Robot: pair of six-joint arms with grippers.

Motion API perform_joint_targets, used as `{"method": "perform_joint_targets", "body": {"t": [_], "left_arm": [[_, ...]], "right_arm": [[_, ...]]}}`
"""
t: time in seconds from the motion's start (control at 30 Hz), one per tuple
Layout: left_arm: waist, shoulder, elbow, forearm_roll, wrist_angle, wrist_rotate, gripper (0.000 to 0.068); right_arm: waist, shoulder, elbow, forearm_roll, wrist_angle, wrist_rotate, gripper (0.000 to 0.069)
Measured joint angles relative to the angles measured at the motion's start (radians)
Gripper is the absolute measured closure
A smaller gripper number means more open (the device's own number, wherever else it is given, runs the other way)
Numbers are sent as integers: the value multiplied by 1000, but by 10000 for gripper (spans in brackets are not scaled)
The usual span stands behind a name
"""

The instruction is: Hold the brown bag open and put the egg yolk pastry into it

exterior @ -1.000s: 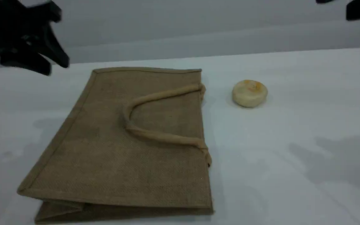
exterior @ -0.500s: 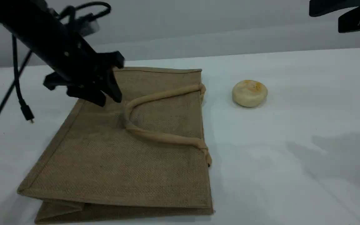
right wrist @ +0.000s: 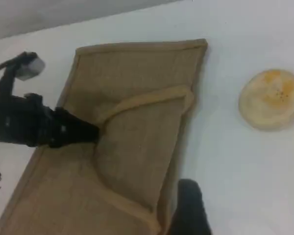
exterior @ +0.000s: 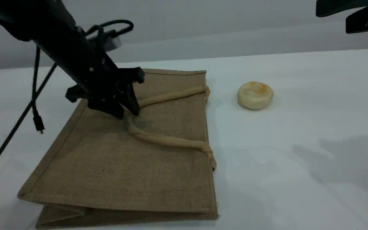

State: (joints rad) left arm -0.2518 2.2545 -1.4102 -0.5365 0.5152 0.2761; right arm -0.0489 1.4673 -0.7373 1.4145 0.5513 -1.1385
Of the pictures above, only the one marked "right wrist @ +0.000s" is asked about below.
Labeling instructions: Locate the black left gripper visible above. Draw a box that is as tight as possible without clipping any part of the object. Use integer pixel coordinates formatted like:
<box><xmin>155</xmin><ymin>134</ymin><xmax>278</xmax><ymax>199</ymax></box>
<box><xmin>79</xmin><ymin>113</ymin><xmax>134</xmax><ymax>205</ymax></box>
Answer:
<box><xmin>0</xmin><ymin>92</ymin><xmax>100</xmax><ymax>149</ymax></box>

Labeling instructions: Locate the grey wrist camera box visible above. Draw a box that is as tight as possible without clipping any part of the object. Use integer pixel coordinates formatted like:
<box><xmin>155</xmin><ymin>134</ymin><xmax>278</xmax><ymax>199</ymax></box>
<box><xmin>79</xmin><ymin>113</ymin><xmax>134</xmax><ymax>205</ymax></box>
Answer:
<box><xmin>16</xmin><ymin>51</ymin><xmax>46</xmax><ymax>82</ymax></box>

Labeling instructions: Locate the thin black cable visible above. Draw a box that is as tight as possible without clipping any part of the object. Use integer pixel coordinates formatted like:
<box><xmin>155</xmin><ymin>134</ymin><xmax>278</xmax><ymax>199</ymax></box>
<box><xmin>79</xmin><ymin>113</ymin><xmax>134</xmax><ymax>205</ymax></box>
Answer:
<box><xmin>0</xmin><ymin>51</ymin><xmax>37</xmax><ymax>79</ymax></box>

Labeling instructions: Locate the brown jute tote bag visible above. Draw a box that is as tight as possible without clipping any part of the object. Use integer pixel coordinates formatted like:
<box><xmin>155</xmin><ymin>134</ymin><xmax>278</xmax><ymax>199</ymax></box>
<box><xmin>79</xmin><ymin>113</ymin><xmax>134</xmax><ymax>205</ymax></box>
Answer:
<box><xmin>0</xmin><ymin>38</ymin><xmax>209</xmax><ymax>235</ymax></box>

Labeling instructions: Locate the round egg yolk pastry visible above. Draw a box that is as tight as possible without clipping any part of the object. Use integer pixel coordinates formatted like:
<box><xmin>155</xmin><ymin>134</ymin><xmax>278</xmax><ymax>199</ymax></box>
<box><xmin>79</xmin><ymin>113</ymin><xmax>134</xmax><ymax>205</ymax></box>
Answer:
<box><xmin>238</xmin><ymin>69</ymin><xmax>294</xmax><ymax>133</ymax></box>

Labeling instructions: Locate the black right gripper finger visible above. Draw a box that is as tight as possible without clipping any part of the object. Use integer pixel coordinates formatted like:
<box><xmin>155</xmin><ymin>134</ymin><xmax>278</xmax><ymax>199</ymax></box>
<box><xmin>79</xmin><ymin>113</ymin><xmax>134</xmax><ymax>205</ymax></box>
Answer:
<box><xmin>168</xmin><ymin>178</ymin><xmax>212</xmax><ymax>235</ymax></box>

